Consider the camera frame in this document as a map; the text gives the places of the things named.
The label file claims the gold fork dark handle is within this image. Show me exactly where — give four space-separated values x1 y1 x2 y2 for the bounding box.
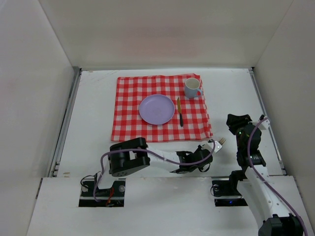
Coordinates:
219 138 226 145

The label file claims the gold knife dark handle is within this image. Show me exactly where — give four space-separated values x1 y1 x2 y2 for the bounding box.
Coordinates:
177 97 184 127

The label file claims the lilac plastic plate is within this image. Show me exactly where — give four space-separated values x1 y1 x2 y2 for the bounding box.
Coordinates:
139 94 175 125

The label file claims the white mug blue handle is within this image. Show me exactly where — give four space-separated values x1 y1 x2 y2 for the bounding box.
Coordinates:
184 78 203 99

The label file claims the red white checkered cloth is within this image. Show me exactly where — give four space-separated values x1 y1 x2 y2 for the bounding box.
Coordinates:
111 73 212 142

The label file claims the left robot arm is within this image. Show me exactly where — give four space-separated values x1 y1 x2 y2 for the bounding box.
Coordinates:
94 138 221 190

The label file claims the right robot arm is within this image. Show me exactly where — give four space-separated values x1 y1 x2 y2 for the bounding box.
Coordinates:
226 114 308 236

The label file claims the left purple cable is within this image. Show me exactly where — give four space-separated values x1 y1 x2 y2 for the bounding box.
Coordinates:
93 139 215 203

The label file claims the purple cable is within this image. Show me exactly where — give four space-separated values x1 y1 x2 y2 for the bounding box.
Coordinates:
93 139 215 203
247 117 310 236

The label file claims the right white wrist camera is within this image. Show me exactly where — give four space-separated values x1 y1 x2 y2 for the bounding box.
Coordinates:
256 115 270 130

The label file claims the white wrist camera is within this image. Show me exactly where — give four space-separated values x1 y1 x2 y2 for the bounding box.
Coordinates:
201 140 223 153
256 115 270 130

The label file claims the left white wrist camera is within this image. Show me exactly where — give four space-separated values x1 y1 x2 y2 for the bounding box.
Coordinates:
201 140 223 153

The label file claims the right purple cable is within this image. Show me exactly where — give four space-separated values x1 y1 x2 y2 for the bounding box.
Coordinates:
247 117 310 236

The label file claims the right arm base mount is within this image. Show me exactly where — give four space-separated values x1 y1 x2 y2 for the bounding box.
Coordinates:
210 170 248 207

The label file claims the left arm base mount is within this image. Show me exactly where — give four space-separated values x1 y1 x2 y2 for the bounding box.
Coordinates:
78 174 126 208

